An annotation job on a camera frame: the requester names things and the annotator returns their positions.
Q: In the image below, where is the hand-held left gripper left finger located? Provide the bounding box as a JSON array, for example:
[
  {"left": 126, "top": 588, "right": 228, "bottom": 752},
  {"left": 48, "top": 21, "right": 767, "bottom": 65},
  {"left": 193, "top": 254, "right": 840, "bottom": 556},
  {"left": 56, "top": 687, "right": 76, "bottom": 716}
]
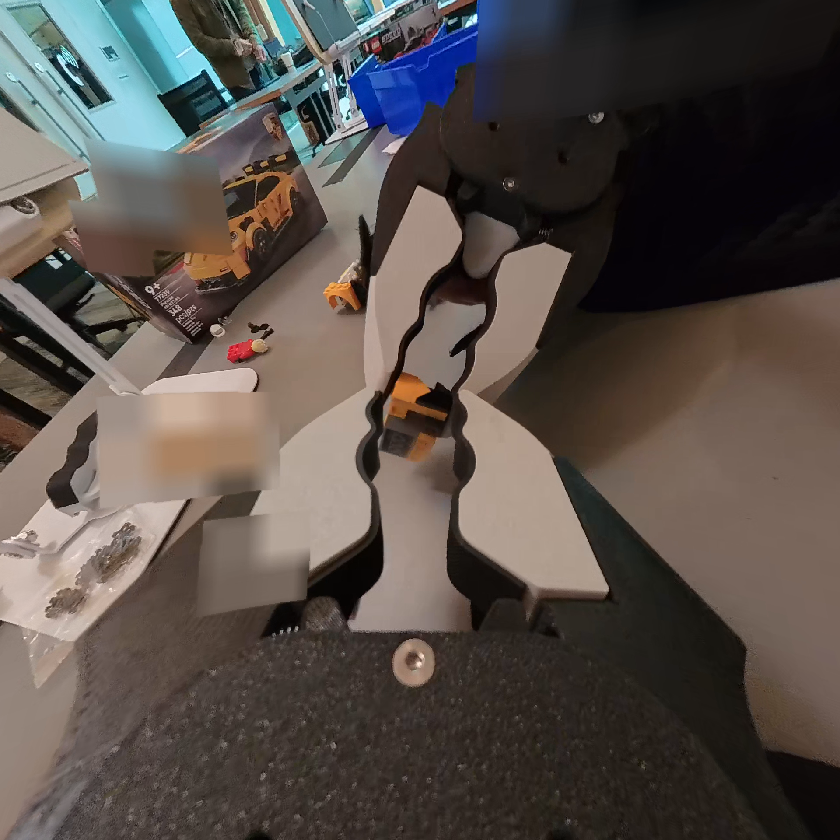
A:
[{"left": 252, "top": 388, "right": 385, "bottom": 585}]

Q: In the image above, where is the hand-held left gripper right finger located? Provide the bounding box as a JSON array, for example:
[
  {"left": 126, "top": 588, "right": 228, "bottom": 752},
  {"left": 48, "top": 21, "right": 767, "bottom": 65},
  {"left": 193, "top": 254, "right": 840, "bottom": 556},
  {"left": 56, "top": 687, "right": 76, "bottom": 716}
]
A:
[{"left": 449, "top": 388, "right": 612, "bottom": 630}]

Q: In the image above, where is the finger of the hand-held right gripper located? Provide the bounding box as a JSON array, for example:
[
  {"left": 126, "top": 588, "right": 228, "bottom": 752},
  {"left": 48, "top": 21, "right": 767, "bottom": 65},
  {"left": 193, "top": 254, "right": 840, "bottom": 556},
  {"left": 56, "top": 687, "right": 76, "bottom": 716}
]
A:
[
  {"left": 453, "top": 243, "right": 576, "bottom": 403},
  {"left": 362, "top": 180, "right": 468, "bottom": 396}
]

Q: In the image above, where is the orange black lego car assembly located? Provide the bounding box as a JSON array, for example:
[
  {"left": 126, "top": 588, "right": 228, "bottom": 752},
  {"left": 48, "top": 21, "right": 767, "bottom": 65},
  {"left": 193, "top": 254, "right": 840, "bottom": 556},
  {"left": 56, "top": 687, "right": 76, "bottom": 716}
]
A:
[{"left": 379, "top": 372, "right": 455, "bottom": 463}]

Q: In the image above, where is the person's right forearm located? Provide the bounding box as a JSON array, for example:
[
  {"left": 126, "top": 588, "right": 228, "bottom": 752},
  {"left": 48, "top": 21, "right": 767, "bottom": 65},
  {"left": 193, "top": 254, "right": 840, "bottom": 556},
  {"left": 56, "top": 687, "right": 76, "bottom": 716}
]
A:
[{"left": 577, "top": 39, "right": 840, "bottom": 316}]

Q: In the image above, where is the yellow car lego box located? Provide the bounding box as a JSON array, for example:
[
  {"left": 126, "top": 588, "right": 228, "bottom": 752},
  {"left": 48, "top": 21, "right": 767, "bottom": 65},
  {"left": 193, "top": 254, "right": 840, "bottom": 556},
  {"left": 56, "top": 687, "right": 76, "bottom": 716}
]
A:
[{"left": 92, "top": 101, "right": 329, "bottom": 345}]

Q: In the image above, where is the lego instruction booklet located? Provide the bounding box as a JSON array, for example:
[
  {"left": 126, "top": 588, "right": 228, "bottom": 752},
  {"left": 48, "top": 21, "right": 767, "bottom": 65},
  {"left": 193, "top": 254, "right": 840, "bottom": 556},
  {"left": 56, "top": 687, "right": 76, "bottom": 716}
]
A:
[{"left": 0, "top": 108, "right": 89, "bottom": 198}]

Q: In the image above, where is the person's right hand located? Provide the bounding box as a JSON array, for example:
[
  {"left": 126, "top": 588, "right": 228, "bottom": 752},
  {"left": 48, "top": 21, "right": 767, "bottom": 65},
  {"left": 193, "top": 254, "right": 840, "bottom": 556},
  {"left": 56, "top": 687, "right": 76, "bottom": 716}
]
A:
[{"left": 433, "top": 274, "right": 491, "bottom": 308}]

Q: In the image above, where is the black and orange car chassis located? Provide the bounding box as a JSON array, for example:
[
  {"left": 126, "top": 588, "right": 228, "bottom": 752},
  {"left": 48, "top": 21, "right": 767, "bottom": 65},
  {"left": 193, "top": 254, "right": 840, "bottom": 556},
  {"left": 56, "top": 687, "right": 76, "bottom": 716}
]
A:
[{"left": 323, "top": 259, "right": 370, "bottom": 315}]

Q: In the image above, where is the blue plastic bin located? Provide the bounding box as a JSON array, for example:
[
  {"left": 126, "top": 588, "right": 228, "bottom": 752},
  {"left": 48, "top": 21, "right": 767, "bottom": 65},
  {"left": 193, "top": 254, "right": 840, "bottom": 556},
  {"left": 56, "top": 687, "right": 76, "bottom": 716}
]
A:
[
  {"left": 366, "top": 26, "right": 480, "bottom": 135},
  {"left": 348, "top": 56, "right": 395, "bottom": 129}
]

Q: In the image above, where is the clear bag of dark pieces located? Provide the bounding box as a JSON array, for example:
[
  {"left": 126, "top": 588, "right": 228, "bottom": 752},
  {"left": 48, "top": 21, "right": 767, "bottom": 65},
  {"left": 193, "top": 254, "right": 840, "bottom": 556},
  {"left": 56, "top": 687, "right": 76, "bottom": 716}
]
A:
[{"left": 0, "top": 518, "right": 160, "bottom": 689}]

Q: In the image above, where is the black white stand clamp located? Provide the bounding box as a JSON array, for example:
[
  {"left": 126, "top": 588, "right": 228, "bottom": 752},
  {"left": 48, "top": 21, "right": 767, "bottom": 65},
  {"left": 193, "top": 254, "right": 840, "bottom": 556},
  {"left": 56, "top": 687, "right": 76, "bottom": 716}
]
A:
[{"left": 46, "top": 415, "right": 101, "bottom": 517}]

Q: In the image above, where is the black office chair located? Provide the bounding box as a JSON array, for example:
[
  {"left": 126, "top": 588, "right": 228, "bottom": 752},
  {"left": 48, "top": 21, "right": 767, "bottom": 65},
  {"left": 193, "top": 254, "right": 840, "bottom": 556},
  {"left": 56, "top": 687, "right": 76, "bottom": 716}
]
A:
[{"left": 156, "top": 69, "right": 231, "bottom": 135}]

